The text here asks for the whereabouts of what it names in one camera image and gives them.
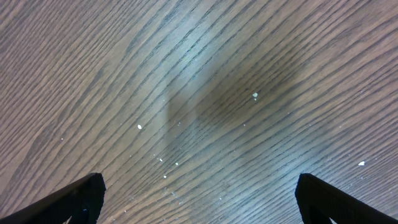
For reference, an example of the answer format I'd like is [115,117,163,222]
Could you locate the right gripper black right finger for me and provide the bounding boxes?
[295,173,397,224]

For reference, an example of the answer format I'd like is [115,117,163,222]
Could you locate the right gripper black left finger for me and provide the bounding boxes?
[1,173,106,224]

